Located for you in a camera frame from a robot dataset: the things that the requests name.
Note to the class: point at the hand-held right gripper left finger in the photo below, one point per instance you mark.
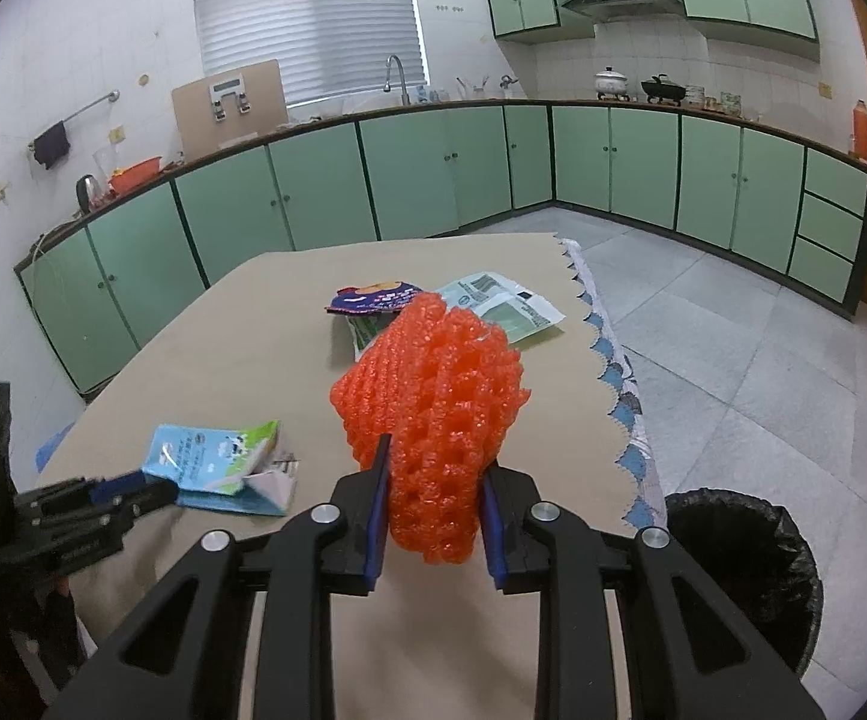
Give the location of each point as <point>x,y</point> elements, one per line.
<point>377,532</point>

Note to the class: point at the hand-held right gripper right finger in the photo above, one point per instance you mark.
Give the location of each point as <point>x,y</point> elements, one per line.
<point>492,532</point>

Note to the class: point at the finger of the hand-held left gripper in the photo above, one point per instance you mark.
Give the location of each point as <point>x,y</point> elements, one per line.
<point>103,532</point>
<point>114,486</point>

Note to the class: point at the blue green milk carton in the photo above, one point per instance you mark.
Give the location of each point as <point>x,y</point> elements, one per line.
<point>201,457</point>

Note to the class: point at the orange foam net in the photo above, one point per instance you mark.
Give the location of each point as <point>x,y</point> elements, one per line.
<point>433,405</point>

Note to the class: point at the black lined trash bin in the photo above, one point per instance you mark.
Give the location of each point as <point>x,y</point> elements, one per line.
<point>771,585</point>

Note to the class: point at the scalloped patterned tablecloth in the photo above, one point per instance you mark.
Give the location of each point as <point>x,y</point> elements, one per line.
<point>628,390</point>

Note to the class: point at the green white flat packet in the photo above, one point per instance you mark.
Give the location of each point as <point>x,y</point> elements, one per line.
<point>366,334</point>

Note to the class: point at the white green printed packet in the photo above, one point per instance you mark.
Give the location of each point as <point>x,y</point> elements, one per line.
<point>516,319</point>

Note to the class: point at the blue snack packet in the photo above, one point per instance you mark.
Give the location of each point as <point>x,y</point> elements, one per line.
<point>373,298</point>

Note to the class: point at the clear packet with barcode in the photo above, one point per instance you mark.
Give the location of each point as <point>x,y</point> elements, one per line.
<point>478,286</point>

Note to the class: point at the steel electric kettle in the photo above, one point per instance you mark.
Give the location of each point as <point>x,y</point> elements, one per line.
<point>87,195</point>

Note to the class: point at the orange plastic basin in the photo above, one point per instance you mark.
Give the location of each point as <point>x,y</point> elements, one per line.
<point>137,176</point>

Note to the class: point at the dark hanging towel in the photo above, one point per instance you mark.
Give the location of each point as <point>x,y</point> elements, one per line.
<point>52,144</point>

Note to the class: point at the green base cabinet row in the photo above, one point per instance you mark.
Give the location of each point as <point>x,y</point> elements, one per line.
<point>313,187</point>

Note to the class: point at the metal towel bar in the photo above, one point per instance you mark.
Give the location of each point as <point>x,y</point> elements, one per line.
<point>88,109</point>

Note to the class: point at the green base cabinet with drawers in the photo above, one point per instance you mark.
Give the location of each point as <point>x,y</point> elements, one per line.
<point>703,180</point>

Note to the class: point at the utensil drying rack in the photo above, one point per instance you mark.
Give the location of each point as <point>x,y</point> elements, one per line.
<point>471,88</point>

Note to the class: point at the small steel teapot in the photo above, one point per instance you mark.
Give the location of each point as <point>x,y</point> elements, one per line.
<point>507,86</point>

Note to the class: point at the chrome kitchen faucet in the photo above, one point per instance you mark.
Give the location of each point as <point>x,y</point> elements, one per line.
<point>403,79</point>

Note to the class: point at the white cooking pot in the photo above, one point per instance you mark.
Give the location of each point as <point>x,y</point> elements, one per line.
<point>613,84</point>

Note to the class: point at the black wok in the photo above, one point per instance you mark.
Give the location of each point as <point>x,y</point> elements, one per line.
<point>662,90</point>

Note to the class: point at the row of glass jars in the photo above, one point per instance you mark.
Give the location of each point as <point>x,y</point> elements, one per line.
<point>711,101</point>

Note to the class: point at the white window blind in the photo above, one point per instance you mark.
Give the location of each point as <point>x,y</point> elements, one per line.
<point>306,15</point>

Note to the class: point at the red thermos flask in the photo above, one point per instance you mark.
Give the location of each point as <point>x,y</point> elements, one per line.
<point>861,131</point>

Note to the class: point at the steel range hood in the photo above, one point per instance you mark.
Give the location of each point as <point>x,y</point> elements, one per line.
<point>621,1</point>

